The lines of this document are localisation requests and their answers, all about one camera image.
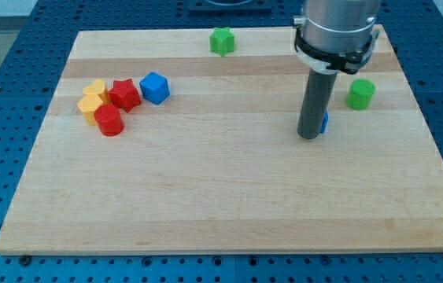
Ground blue triangle block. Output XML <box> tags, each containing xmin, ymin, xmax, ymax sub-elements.
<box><xmin>319</xmin><ymin>112</ymin><xmax>329</xmax><ymax>134</ymax></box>

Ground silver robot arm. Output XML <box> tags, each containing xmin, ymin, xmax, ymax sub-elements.
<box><xmin>293</xmin><ymin>0</ymin><xmax>381</xmax><ymax>75</ymax></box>

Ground wooden board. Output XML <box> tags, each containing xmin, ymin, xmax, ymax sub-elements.
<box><xmin>0</xmin><ymin>27</ymin><xmax>443</xmax><ymax>255</ymax></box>

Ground blue cube block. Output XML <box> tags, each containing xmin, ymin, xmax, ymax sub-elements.
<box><xmin>139</xmin><ymin>72</ymin><xmax>170</xmax><ymax>105</ymax></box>

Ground green star block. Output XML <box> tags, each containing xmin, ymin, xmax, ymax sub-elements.
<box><xmin>209</xmin><ymin>27</ymin><xmax>235</xmax><ymax>57</ymax></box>

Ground red star block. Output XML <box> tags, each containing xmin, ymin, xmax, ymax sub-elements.
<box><xmin>109</xmin><ymin>79</ymin><xmax>142</xmax><ymax>112</ymax></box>

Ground red cylinder block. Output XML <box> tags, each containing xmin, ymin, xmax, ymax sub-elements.
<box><xmin>94</xmin><ymin>105</ymin><xmax>124</xmax><ymax>137</ymax></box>

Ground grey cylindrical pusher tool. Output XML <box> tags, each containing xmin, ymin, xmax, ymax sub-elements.
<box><xmin>297</xmin><ymin>69</ymin><xmax>337</xmax><ymax>139</ymax></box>

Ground yellow heart block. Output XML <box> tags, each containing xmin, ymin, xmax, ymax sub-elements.
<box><xmin>83</xmin><ymin>79</ymin><xmax>110</xmax><ymax>105</ymax></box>

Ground yellow hexagon block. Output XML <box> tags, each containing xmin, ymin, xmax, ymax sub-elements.
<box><xmin>77</xmin><ymin>95</ymin><xmax>103</xmax><ymax>126</ymax></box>

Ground green cylinder block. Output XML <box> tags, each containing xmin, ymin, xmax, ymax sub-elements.
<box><xmin>346</xmin><ymin>79</ymin><xmax>375</xmax><ymax>110</ymax></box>

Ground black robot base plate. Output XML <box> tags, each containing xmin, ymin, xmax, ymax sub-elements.
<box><xmin>188</xmin><ymin>0</ymin><xmax>272</xmax><ymax>13</ymax></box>

